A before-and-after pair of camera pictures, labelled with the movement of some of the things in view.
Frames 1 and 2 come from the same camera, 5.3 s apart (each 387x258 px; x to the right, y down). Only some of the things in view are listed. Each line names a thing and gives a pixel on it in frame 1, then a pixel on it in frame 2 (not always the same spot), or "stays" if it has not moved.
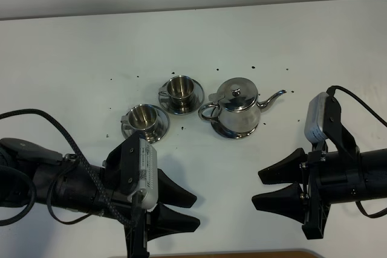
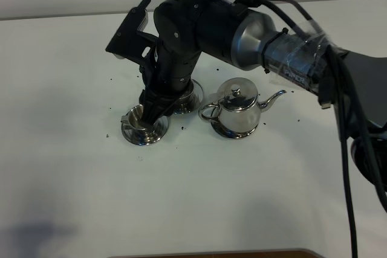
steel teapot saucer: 223,132 stays
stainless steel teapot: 235,109 stays
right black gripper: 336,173 → 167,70
